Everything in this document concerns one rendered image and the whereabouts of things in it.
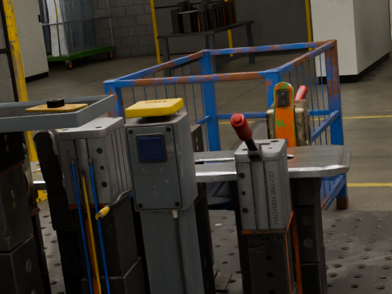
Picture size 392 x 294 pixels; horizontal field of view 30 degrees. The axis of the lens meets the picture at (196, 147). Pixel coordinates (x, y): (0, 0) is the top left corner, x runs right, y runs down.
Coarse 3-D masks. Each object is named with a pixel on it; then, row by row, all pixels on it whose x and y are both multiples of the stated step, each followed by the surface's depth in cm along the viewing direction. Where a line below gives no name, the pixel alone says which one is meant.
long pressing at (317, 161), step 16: (208, 160) 129; (224, 160) 128; (288, 160) 122; (304, 160) 120; (320, 160) 119; (336, 160) 118; (32, 176) 131; (208, 176) 118; (224, 176) 118; (304, 176) 114; (320, 176) 114
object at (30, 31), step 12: (12, 0) 1290; (24, 0) 1325; (36, 0) 1359; (24, 12) 1324; (36, 12) 1358; (24, 24) 1323; (36, 24) 1357; (24, 36) 1322; (36, 36) 1356; (24, 48) 1321; (36, 48) 1355; (24, 60) 1320; (36, 60) 1354; (24, 72) 1321; (36, 72) 1353
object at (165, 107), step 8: (136, 104) 92; (144, 104) 92; (152, 104) 91; (160, 104) 90; (168, 104) 89; (176, 104) 91; (128, 112) 90; (136, 112) 90; (144, 112) 89; (152, 112) 89; (160, 112) 89; (168, 112) 89; (152, 120) 91
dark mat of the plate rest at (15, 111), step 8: (88, 104) 97; (0, 112) 100; (8, 112) 99; (16, 112) 98; (24, 112) 97; (32, 112) 96; (40, 112) 95; (48, 112) 95; (56, 112) 94; (64, 112) 93; (72, 112) 92
